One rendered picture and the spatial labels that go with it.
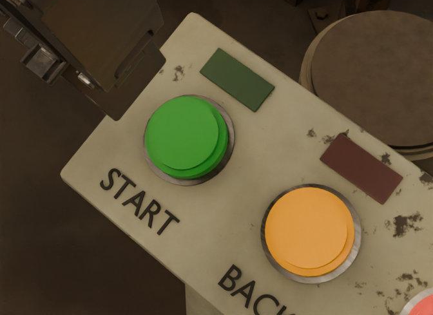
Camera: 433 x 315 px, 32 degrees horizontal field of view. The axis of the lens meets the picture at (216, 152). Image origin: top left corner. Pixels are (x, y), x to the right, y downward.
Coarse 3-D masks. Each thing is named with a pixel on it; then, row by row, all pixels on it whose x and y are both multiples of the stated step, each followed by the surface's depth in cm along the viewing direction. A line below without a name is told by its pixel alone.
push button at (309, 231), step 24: (312, 192) 34; (288, 216) 34; (312, 216) 33; (336, 216) 33; (288, 240) 33; (312, 240) 33; (336, 240) 33; (288, 264) 33; (312, 264) 33; (336, 264) 33
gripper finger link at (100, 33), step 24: (24, 0) 11; (48, 0) 11; (72, 0) 13; (96, 0) 14; (120, 0) 15; (144, 0) 17; (48, 24) 13; (72, 24) 14; (96, 24) 15; (120, 24) 17; (144, 24) 18; (72, 48) 15; (96, 48) 16; (120, 48) 18; (96, 72) 17
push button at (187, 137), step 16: (160, 112) 36; (176, 112) 36; (192, 112) 36; (208, 112) 36; (160, 128) 36; (176, 128) 36; (192, 128) 36; (208, 128) 36; (224, 128) 36; (160, 144) 36; (176, 144) 36; (192, 144) 35; (208, 144) 35; (224, 144) 36; (160, 160) 36; (176, 160) 35; (192, 160) 35; (208, 160) 35; (176, 176) 36; (192, 176) 36
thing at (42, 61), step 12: (0, 0) 17; (12, 12) 17; (24, 24) 18; (36, 36) 19; (36, 48) 21; (48, 48) 20; (24, 60) 21; (36, 60) 21; (48, 60) 21; (60, 60) 20; (36, 72) 21; (48, 72) 21; (60, 72) 20
